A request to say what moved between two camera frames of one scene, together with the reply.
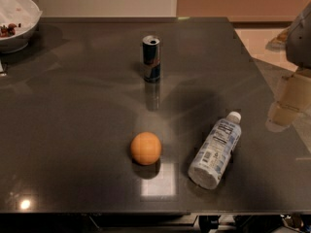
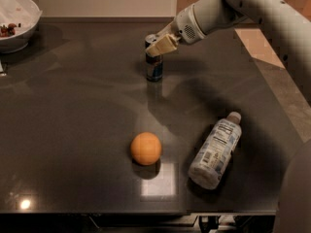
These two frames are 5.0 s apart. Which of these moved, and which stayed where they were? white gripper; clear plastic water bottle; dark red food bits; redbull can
Moved: white gripper
Stayed: dark red food bits; clear plastic water bottle; redbull can
